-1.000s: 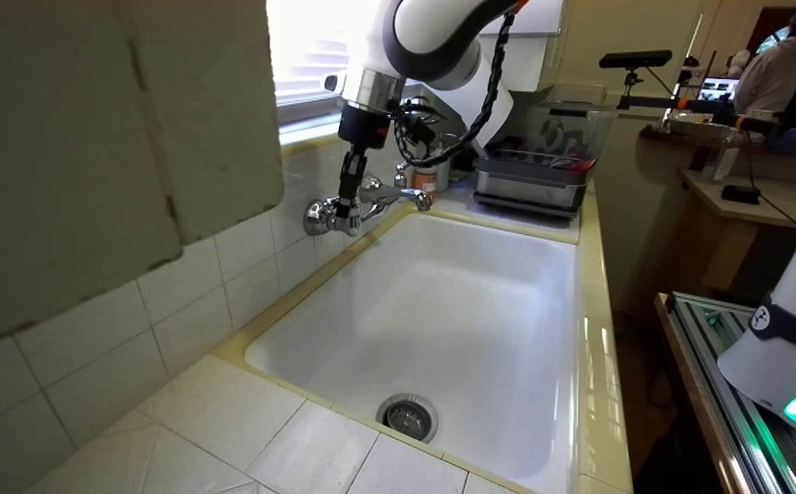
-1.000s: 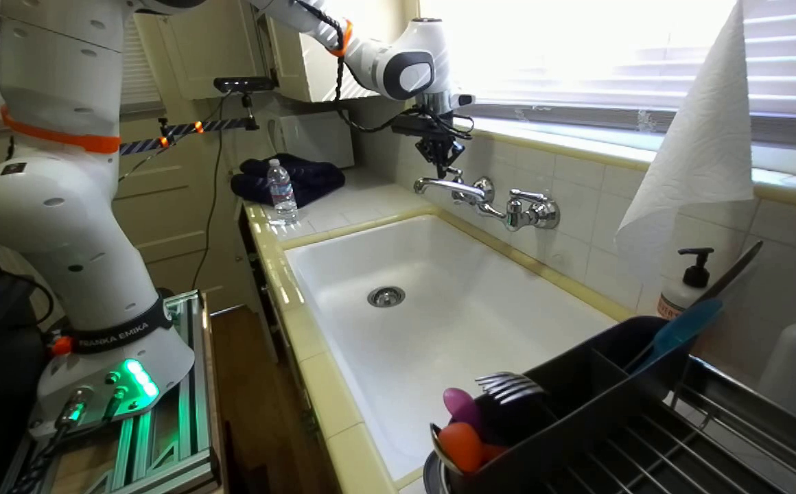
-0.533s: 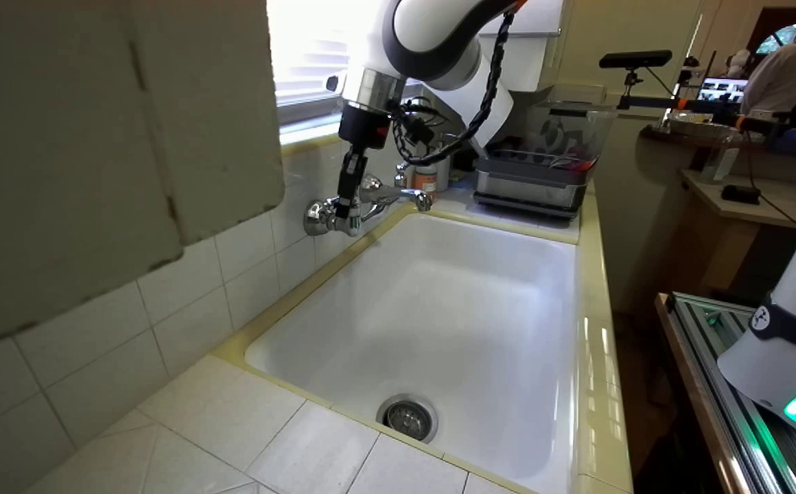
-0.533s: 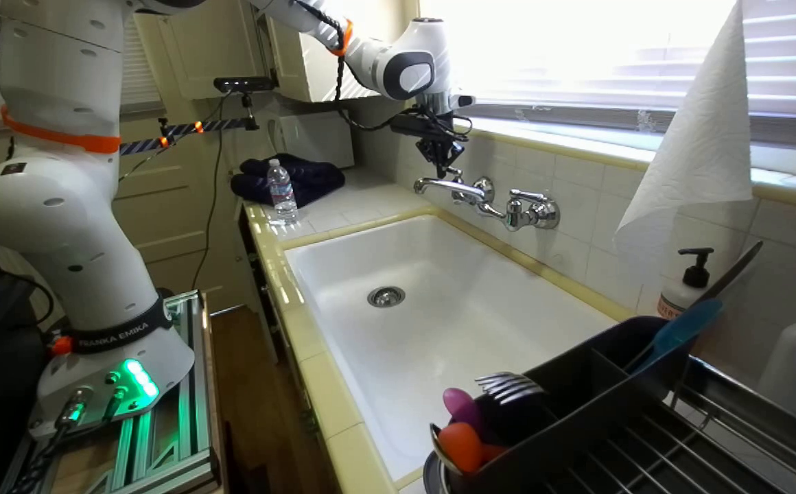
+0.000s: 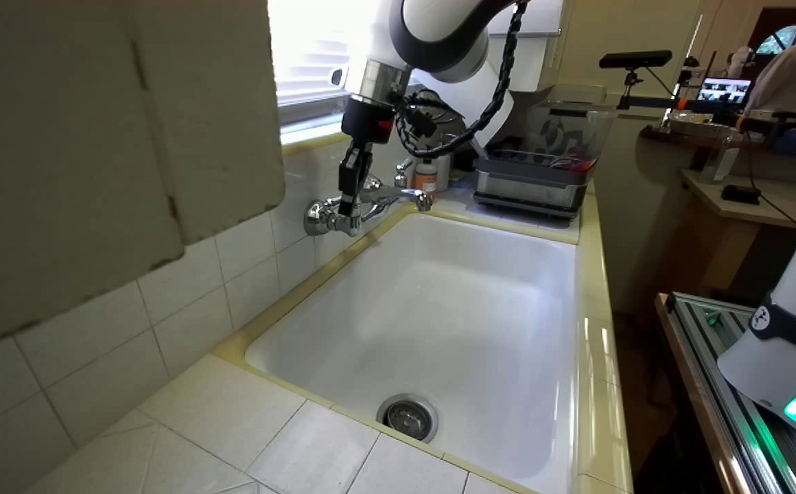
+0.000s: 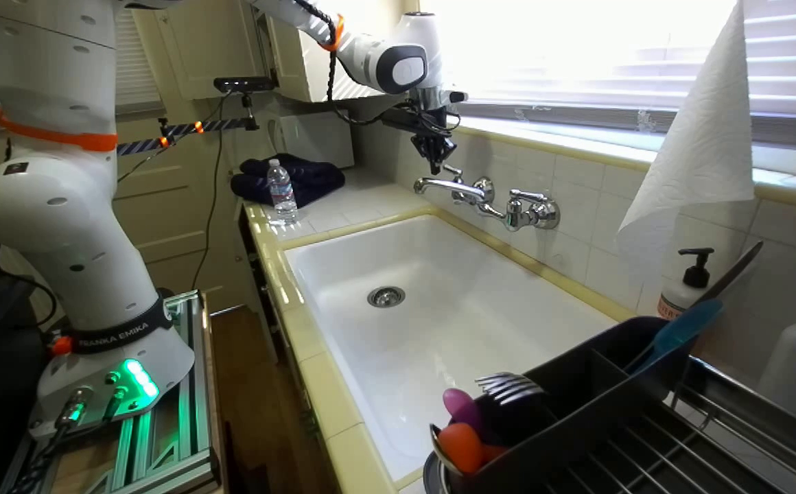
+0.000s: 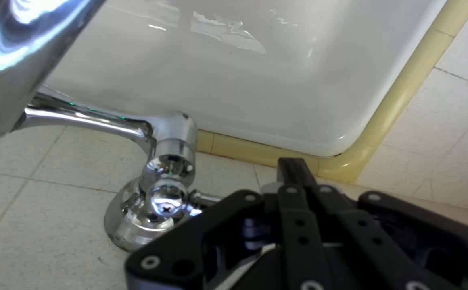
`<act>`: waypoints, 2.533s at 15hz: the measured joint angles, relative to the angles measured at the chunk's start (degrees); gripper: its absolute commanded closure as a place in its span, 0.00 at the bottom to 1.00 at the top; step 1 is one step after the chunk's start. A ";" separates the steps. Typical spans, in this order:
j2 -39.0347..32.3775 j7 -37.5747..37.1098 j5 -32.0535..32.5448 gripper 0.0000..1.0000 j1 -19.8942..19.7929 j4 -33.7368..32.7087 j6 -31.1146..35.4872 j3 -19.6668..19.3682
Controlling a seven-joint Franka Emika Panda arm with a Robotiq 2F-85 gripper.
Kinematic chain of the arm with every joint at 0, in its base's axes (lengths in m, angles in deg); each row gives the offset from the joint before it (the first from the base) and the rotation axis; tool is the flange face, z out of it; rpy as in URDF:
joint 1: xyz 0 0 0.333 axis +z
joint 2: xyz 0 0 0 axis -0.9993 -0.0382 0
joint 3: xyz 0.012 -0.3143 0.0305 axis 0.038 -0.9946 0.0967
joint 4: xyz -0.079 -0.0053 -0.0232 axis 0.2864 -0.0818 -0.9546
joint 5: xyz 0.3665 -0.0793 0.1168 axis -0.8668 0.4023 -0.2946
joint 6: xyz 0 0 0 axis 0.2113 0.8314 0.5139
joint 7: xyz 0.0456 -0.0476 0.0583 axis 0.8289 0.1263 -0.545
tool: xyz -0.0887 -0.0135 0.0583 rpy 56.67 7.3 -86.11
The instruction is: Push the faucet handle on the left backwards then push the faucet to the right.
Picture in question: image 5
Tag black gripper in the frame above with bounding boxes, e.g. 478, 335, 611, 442
338, 96, 399, 219

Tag chrome faucet handle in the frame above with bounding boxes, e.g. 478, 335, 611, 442
392, 158, 418, 189
303, 196, 344, 239

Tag chrome faucet spout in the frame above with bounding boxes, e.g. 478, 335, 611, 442
366, 184, 440, 218

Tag chrome faucet body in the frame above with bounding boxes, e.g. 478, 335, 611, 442
323, 176, 404, 239

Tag orange soap pump bottle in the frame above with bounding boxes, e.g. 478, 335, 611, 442
412, 152, 441, 199

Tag white window blinds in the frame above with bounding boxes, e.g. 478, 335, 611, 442
266, 0, 400, 112

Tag white sink basin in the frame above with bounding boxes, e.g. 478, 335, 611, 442
241, 211, 585, 494

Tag metal sink drain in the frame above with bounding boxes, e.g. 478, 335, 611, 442
375, 392, 441, 447

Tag thin tripod stand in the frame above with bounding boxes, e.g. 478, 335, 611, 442
658, 11, 708, 132

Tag computer monitor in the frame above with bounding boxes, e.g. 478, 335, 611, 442
694, 75, 754, 119

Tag wooden desk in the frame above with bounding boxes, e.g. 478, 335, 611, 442
640, 121, 796, 300

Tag small black desk object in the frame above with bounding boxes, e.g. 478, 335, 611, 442
720, 184, 767, 207

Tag arched door window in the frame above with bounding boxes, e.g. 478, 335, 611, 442
749, 22, 796, 60

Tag seated person in white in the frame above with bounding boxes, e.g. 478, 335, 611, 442
742, 7, 796, 141

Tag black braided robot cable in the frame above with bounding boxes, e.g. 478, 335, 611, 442
392, 0, 536, 159

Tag dish rack with wire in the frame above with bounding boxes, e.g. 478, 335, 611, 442
484, 82, 616, 187

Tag beige wall cabinet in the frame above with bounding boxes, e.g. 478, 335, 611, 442
0, 0, 289, 364

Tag black camera on stand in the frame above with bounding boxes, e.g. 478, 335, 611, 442
595, 47, 679, 115

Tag aluminium frame robot cart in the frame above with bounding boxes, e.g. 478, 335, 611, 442
654, 288, 796, 494

